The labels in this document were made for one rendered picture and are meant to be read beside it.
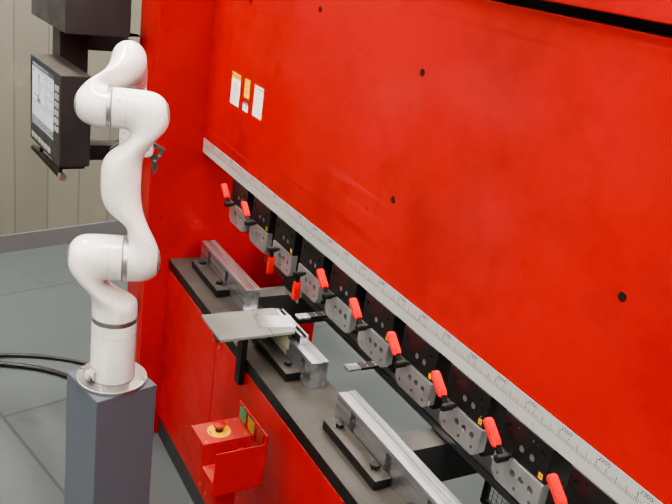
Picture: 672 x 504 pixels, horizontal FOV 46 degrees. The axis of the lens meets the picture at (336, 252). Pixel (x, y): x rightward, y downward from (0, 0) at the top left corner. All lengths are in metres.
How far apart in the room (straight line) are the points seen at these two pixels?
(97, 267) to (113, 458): 0.56
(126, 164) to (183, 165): 1.27
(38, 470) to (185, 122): 1.57
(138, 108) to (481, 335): 0.98
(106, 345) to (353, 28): 1.08
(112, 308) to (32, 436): 1.77
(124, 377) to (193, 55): 1.43
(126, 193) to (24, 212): 3.64
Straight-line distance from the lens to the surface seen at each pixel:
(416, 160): 1.96
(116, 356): 2.24
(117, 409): 2.28
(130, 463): 2.41
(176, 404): 3.52
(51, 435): 3.87
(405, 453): 2.22
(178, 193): 3.35
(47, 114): 3.46
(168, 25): 3.18
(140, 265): 2.11
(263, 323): 2.68
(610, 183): 1.51
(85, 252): 2.12
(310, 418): 2.45
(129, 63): 2.11
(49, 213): 5.77
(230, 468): 2.43
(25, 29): 5.41
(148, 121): 2.04
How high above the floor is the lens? 2.21
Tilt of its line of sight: 21 degrees down
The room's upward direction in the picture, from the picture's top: 9 degrees clockwise
